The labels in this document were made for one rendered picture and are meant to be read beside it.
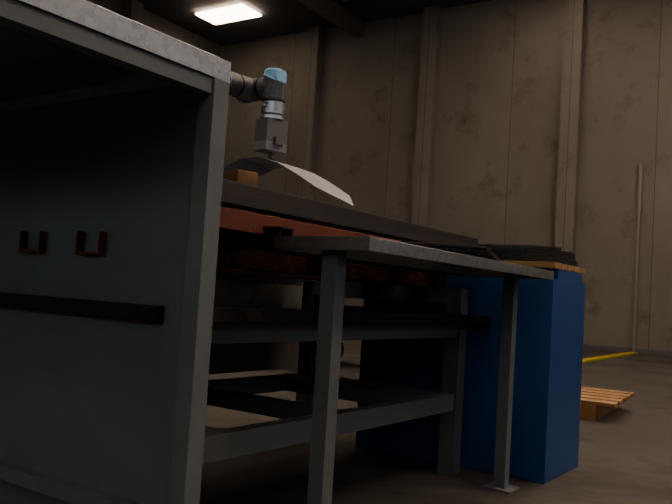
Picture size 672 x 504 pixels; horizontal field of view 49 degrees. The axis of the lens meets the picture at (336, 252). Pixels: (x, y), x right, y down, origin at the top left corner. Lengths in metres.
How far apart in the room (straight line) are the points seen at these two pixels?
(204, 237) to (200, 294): 0.10
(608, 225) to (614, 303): 1.26
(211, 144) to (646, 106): 11.85
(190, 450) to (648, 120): 11.93
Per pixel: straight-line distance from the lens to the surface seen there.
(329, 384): 1.67
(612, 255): 12.71
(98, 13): 1.27
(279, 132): 2.43
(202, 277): 1.38
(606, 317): 12.69
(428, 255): 1.80
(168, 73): 1.36
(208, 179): 1.39
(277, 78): 2.45
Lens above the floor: 0.62
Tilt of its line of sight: 3 degrees up
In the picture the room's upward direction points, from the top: 4 degrees clockwise
